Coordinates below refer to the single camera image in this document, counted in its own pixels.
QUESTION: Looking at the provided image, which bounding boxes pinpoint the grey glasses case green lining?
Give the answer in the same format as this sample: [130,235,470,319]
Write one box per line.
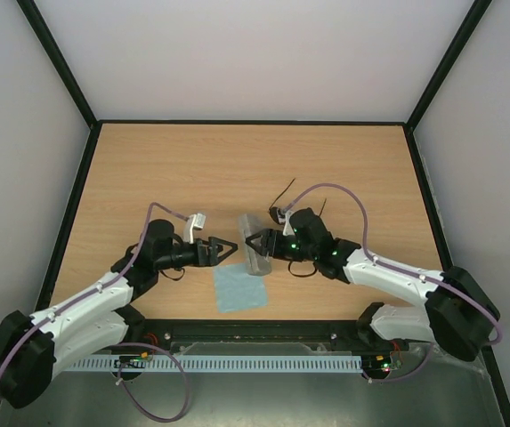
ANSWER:
[238,213,271,277]

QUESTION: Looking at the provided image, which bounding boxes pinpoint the controller board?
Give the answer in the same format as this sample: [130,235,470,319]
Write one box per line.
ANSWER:
[111,351,154,369]
[364,352,403,374]

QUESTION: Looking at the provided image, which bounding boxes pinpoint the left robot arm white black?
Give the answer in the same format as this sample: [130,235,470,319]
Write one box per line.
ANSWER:
[0,220,238,408]

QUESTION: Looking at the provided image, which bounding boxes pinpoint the light blue cleaning cloth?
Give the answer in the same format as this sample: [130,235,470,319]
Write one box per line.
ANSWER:
[213,263,268,313]

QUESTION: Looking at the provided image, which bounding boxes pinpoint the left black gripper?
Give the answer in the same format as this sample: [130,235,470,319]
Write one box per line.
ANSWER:
[157,237,239,270]

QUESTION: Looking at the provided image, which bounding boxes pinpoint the light blue slotted cable duct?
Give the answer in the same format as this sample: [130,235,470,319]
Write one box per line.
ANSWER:
[67,354,362,374]

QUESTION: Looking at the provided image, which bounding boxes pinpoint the right controller board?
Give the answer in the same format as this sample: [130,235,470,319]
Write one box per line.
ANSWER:
[364,352,403,374]

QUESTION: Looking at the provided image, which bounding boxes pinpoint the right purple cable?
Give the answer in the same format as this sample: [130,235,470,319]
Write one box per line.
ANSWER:
[287,182,506,384]

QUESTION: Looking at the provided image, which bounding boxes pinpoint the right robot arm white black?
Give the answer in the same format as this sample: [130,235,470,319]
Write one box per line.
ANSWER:
[239,208,499,362]

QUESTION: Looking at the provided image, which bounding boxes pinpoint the purple cable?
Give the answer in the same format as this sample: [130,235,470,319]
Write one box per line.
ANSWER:
[287,182,506,384]
[0,202,190,421]

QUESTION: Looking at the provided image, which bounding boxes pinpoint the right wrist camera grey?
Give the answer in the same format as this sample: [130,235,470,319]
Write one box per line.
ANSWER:
[277,209,295,236]

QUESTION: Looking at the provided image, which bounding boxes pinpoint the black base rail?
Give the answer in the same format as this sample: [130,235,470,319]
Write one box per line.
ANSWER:
[143,319,409,354]

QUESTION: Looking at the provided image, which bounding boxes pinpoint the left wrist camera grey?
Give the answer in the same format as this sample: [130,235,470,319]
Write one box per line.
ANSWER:
[182,213,206,244]

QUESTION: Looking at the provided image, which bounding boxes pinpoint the dark aviator sunglasses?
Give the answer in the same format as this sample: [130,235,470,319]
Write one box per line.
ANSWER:
[266,177,328,223]

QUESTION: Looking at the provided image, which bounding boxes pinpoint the black aluminium frame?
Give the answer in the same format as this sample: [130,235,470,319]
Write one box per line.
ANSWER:
[0,0,510,427]

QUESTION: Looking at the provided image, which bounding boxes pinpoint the left controller board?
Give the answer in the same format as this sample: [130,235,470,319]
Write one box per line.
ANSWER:
[111,351,154,369]

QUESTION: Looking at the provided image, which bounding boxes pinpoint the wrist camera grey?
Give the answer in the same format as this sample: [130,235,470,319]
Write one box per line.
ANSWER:
[277,209,295,236]
[182,213,206,244]

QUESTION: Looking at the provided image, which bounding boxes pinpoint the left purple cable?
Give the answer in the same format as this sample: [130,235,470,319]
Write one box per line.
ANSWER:
[0,202,190,421]

